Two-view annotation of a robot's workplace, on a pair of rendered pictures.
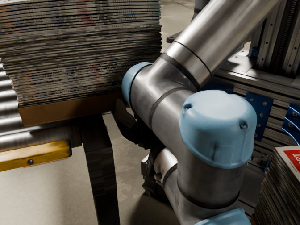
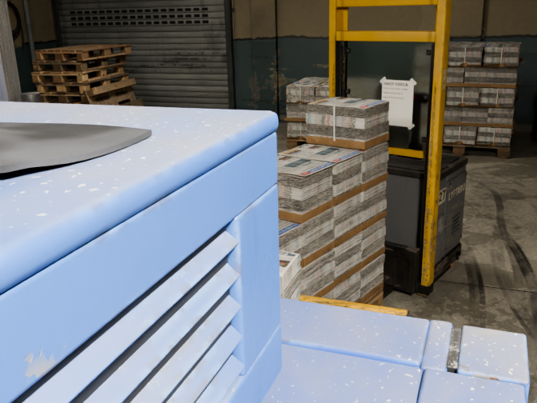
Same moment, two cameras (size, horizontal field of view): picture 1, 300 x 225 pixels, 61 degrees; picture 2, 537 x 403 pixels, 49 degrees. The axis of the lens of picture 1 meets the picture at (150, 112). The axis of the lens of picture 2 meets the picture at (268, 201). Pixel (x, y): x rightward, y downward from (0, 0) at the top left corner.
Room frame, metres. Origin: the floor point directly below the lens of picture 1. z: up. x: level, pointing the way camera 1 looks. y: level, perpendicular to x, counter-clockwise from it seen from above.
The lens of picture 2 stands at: (1.86, 1.33, 1.82)
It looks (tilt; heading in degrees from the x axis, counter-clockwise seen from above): 18 degrees down; 220
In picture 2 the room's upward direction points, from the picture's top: 2 degrees counter-clockwise
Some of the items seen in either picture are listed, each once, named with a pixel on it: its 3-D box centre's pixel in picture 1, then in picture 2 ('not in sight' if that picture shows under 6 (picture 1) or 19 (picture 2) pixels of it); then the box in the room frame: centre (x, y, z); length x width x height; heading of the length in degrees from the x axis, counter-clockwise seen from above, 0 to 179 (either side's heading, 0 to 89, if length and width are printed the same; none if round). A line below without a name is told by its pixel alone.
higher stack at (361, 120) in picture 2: not in sight; (346, 211); (-0.98, -0.43, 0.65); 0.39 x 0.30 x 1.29; 92
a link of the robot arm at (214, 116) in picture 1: (203, 139); not in sight; (0.23, -0.06, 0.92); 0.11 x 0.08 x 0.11; 28
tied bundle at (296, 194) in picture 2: not in sight; (286, 187); (-0.38, -0.42, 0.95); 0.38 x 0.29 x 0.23; 93
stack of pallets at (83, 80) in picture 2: not in sight; (87, 91); (-3.35, -6.47, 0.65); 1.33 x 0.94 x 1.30; 23
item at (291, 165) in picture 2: not in sight; (289, 165); (-0.38, -0.40, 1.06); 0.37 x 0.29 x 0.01; 93
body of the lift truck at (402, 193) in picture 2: not in sight; (403, 212); (-1.78, -0.45, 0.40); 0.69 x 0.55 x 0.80; 92
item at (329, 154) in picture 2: not in sight; (320, 153); (-0.67, -0.41, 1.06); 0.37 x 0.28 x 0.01; 93
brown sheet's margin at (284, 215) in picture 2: not in sight; (286, 204); (-0.38, -0.41, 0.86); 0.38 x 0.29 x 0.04; 93
